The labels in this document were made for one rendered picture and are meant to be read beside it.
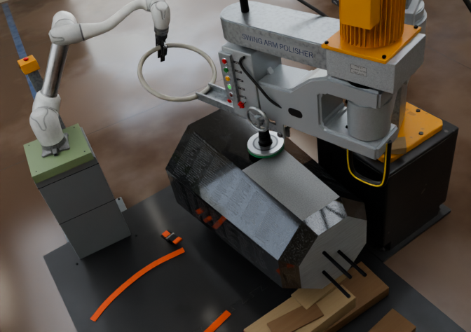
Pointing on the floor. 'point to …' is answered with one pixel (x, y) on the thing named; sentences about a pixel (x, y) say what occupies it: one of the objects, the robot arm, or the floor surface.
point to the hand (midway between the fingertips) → (161, 55)
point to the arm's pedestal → (85, 206)
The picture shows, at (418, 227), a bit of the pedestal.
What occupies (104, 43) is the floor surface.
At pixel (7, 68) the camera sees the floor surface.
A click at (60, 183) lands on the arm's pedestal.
